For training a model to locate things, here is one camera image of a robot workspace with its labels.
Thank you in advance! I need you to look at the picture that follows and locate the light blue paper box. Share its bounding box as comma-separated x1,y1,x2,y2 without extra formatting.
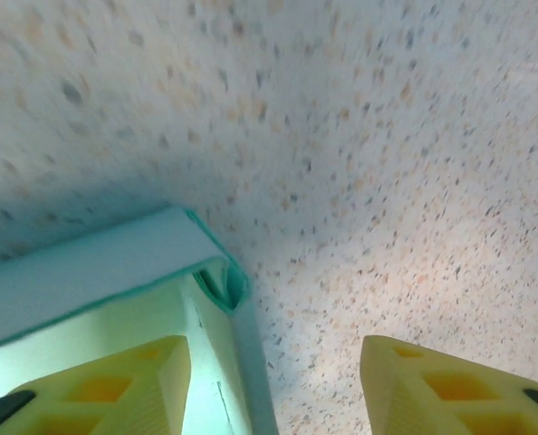
0,206,277,435

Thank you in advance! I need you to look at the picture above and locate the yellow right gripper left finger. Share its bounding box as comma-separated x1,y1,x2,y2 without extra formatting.
0,333,193,435

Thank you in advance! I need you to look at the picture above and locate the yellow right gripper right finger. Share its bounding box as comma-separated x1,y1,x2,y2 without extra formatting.
360,334,538,435

